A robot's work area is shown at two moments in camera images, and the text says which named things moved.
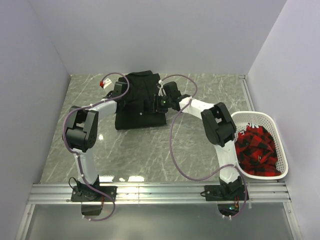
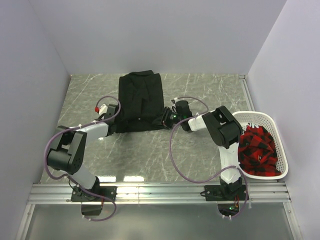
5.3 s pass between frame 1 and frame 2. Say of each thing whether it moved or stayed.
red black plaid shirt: stayed
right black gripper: moved
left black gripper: moved
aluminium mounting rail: stayed
